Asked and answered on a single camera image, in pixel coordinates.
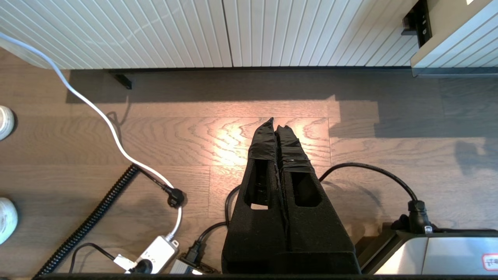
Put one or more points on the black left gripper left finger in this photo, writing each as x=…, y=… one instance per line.
x=253, y=233

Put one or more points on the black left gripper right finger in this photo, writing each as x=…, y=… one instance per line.
x=315, y=233

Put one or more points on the white fluted drawer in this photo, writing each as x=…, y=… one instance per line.
x=459, y=42

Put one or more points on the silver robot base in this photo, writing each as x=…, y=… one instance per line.
x=459, y=252

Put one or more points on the white slatted cabinet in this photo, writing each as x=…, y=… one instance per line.
x=155, y=31

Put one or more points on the grey power brick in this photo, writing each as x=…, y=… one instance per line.
x=181, y=267

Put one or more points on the white power strip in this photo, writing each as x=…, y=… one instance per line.
x=155, y=252

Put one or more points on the small white plug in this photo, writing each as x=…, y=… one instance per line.
x=123, y=262

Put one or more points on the white shoe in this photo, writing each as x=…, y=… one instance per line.
x=7, y=219

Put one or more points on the white round floor object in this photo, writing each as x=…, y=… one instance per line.
x=5, y=122

